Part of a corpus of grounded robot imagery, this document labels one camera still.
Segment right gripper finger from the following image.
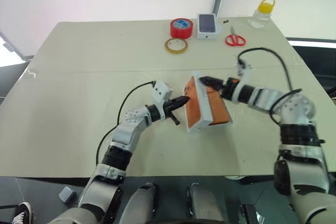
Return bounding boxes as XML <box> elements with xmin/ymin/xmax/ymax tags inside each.
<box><xmin>209</xmin><ymin>86</ymin><xmax>224</xmax><ymax>97</ymax></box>
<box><xmin>199</xmin><ymin>76</ymin><xmax>224</xmax><ymax>88</ymax></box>

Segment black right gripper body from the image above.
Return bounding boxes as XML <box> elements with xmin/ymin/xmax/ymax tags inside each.
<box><xmin>219</xmin><ymin>77</ymin><xmax>240</xmax><ymax>101</ymax></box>

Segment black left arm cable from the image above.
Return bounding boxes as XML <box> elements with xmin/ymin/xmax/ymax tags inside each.
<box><xmin>95</xmin><ymin>80</ymin><xmax>157</xmax><ymax>167</ymax></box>

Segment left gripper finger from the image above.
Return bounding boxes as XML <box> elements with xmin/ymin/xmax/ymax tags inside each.
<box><xmin>171</xmin><ymin>95</ymin><xmax>190</xmax><ymax>110</ymax></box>
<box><xmin>169</xmin><ymin>111</ymin><xmax>181</xmax><ymax>126</ymax></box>

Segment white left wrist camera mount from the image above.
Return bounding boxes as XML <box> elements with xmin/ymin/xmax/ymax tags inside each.
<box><xmin>153</xmin><ymin>80</ymin><xmax>173</xmax><ymax>104</ymax></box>

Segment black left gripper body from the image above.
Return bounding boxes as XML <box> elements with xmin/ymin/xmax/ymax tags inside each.
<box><xmin>162</xmin><ymin>100</ymin><xmax>175</xmax><ymax>116</ymax></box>

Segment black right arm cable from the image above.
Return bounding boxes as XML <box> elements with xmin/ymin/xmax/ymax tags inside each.
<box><xmin>237</xmin><ymin>47</ymin><xmax>303</xmax><ymax>126</ymax></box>

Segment grey robot leg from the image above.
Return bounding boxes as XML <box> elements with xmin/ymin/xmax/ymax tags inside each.
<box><xmin>119</xmin><ymin>182</ymin><xmax>160</xmax><ymax>224</ymax></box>
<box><xmin>185</xmin><ymin>182</ymin><xmax>228</xmax><ymax>224</ymax></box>

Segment clear bottle yellow lid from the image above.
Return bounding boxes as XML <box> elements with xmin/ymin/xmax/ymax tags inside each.
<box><xmin>248</xmin><ymin>0</ymin><xmax>277</xmax><ymax>29</ymax></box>

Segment black side table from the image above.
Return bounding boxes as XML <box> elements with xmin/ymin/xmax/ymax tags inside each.
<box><xmin>286</xmin><ymin>37</ymin><xmax>336</xmax><ymax>97</ymax></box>

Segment black white sneaker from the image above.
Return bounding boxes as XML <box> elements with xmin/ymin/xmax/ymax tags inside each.
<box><xmin>11</xmin><ymin>201</ymin><xmax>35</xmax><ymax>224</ymax></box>

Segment dark grey side furniture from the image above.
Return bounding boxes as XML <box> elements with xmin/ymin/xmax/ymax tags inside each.
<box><xmin>0</xmin><ymin>62</ymin><xmax>34</xmax><ymax>99</ymax></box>

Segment clear yellowish tape roll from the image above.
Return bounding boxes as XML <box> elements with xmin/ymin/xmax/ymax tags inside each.
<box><xmin>164</xmin><ymin>37</ymin><xmax>189</xmax><ymax>55</ymax></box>

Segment red handled scissors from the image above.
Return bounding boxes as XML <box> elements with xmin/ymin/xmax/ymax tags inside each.
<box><xmin>224</xmin><ymin>25</ymin><xmax>248</xmax><ymax>47</ymax></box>

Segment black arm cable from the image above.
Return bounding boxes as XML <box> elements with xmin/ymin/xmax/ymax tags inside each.
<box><xmin>237</xmin><ymin>47</ymin><xmax>303</xmax><ymax>126</ymax></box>
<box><xmin>95</xmin><ymin>80</ymin><xmax>157</xmax><ymax>167</ymax></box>

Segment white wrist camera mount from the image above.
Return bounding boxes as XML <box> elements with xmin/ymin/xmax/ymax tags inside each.
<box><xmin>234</xmin><ymin>60</ymin><xmax>252</xmax><ymax>84</ymax></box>
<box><xmin>153</xmin><ymin>80</ymin><xmax>173</xmax><ymax>104</ymax></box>

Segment orange and white box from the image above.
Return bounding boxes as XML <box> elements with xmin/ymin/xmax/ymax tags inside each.
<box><xmin>184</xmin><ymin>71</ymin><xmax>214</xmax><ymax>134</ymax></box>

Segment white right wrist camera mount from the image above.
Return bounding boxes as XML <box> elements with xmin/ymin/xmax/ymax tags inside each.
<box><xmin>234</xmin><ymin>60</ymin><xmax>252</xmax><ymax>84</ymax></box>

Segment grey right robot leg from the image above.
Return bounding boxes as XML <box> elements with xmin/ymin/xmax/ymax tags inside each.
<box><xmin>185</xmin><ymin>182</ymin><xmax>228</xmax><ymax>224</ymax></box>

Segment black stand bracket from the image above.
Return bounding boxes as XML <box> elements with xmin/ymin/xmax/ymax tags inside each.
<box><xmin>239</xmin><ymin>203</ymin><xmax>266</xmax><ymax>222</ymax></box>

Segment red tape roll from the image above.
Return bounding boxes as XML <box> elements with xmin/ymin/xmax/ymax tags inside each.
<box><xmin>169</xmin><ymin>17</ymin><xmax>194</xmax><ymax>39</ymax></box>

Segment closed white phone box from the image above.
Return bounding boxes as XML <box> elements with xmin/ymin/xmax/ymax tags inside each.
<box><xmin>196</xmin><ymin>13</ymin><xmax>220</xmax><ymax>40</ymax></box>

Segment small grey block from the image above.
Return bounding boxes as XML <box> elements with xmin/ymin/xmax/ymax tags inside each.
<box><xmin>58</xmin><ymin>186</ymin><xmax>77</xmax><ymax>204</ymax></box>

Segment grey left robot leg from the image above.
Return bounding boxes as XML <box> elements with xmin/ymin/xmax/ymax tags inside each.
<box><xmin>119</xmin><ymin>182</ymin><xmax>160</xmax><ymax>224</ymax></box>

